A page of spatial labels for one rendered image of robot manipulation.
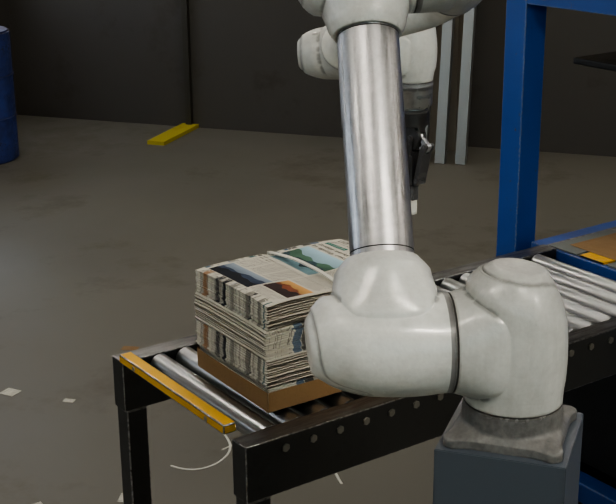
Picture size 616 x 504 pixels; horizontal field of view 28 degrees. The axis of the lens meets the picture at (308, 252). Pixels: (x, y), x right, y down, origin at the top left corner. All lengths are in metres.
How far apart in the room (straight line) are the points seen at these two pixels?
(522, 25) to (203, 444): 1.70
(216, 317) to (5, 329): 2.72
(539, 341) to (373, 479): 2.12
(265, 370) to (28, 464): 1.79
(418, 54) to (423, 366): 0.94
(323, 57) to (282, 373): 0.65
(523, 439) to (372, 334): 0.29
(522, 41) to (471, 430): 1.78
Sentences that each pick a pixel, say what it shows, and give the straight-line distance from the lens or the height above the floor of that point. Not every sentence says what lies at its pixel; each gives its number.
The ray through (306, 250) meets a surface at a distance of 2.74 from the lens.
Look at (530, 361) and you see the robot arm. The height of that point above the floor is 1.15.
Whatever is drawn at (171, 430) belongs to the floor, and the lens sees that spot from 4.27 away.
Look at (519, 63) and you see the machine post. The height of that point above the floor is 1.29.
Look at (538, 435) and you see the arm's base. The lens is 1.94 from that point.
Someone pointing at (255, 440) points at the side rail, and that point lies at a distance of 2.41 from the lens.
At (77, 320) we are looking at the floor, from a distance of 5.27.
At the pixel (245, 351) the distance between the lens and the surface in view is 2.52.
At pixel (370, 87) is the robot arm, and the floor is 1.51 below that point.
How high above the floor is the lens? 1.89
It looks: 18 degrees down
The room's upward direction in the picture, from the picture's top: 1 degrees counter-clockwise
